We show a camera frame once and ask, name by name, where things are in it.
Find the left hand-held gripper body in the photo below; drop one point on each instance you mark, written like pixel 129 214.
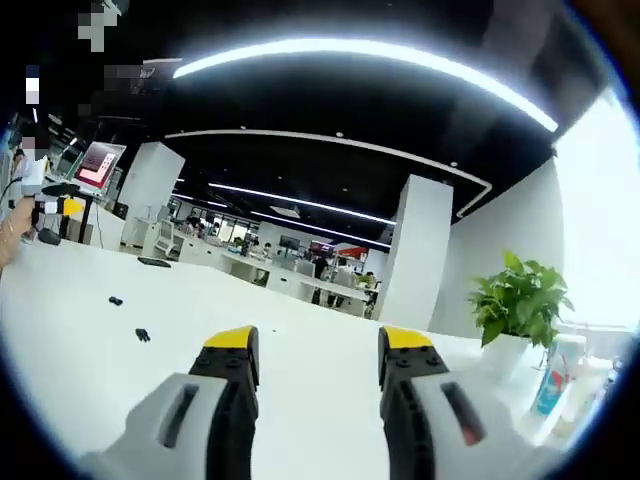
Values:
pixel 34 180

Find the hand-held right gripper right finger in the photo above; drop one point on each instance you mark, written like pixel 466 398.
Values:
pixel 465 425

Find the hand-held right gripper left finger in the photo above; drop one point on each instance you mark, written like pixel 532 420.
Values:
pixel 160 420

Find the black plastic buckle male part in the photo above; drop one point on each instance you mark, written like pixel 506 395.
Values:
pixel 142 335

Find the black plastic buckle female part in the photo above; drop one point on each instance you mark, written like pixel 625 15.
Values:
pixel 116 300

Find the person's left hand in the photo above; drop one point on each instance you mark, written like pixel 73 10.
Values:
pixel 22 217

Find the black rounded object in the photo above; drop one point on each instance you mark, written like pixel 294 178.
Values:
pixel 50 236

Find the monitor with pink screen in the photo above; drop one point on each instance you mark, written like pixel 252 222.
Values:
pixel 97 165

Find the white plant pot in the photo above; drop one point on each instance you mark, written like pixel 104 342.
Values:
pixel 506 357

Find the black flat device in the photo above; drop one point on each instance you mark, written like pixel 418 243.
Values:
pixel 154 261

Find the white office chair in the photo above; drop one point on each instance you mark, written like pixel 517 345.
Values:
pixel 165 240

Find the bottle with blue label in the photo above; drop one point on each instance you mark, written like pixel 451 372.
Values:
pixel 552 382

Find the green leafy plant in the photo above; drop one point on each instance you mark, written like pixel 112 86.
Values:
pixel 520 295

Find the row of white office desks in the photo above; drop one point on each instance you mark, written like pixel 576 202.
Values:
pixel 300 285

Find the long curved ceiling light strip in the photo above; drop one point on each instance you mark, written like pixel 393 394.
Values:
pixel 360 50

